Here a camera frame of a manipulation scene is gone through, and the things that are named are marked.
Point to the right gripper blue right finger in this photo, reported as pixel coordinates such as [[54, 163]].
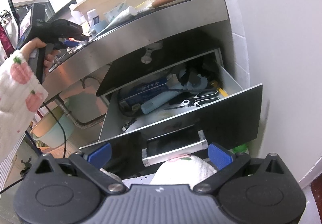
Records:
[[219, 156]]

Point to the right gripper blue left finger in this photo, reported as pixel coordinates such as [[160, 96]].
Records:
[[99, 157]]

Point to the black drawer with metal handle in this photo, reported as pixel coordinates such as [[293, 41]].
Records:
[[140, 143]]

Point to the blue box in drawer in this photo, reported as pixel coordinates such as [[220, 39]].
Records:
[[141, 93]]

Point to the person left hand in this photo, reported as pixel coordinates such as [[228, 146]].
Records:
[[37, 44]]

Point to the white bottle green cap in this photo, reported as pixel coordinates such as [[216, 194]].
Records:
[[241, 149]]

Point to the white strawberry patterned right sleeve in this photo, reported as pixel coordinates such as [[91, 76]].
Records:
[[188, 169]]

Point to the white strawberry patterned sleeve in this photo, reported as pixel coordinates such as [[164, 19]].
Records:
[[21, 97], [188, 169]]

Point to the mint green plastic basin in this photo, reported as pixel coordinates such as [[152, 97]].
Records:
[[48, 130]]

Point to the blue holder with white tube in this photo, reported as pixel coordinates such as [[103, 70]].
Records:
[[95, 23]]

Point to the light blue cylinder tool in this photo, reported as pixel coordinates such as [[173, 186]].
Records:
[[159, 100]]

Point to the white strawberry patterned left sleeve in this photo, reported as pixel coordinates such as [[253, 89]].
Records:
[[21, 97]]

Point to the yellow utility knife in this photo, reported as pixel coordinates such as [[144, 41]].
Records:
[[217, 85]]

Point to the white toothpaste tube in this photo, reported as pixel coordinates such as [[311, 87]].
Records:
[[123, 16]]

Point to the white hook under counter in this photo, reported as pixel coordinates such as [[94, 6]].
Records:
[[147, 58]]

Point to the stainless edged black countertop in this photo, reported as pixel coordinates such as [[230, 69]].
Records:
[[140, 32]]

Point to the black white handled scissors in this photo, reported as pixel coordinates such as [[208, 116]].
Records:
[[198, 100]]

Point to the brush with brown wooden handle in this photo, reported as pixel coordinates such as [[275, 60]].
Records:
[[152, 4]]

